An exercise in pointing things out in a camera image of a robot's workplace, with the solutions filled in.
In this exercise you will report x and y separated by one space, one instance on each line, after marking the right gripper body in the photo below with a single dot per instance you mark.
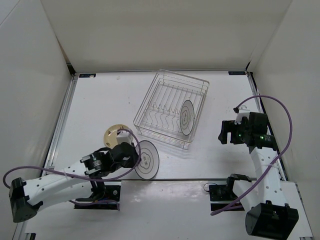
246 129

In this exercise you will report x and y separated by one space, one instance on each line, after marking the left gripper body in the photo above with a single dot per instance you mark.
130 162

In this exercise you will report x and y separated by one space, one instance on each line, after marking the cream floral plate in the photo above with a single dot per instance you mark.
110 136

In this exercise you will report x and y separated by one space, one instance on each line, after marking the white plate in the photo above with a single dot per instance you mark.
187 118
148 167

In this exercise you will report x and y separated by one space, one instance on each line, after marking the wire dish rack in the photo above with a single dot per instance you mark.
158 116

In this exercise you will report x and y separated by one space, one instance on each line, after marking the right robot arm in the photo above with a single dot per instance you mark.
268 213

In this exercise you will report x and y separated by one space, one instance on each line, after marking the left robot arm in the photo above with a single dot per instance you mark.
82 183

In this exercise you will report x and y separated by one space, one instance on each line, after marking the right corner label sticker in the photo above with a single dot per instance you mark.
236 73

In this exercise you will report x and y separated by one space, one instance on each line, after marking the corner label sticker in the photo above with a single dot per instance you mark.
236 73
87 75

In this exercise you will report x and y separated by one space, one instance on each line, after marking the left corner label sticker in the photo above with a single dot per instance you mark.
87 75

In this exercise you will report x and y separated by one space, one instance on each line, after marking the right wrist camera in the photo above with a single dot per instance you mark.
241 111

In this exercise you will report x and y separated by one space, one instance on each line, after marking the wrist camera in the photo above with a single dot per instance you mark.
123 136
241 111

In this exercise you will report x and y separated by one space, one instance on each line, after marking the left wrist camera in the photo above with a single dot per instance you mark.
123 136

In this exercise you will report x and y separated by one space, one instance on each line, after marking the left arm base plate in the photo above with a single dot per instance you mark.
112 195

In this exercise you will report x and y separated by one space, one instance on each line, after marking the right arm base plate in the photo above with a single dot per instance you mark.
222 194

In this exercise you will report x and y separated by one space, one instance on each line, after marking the left aluminium frame rail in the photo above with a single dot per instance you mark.
53 150

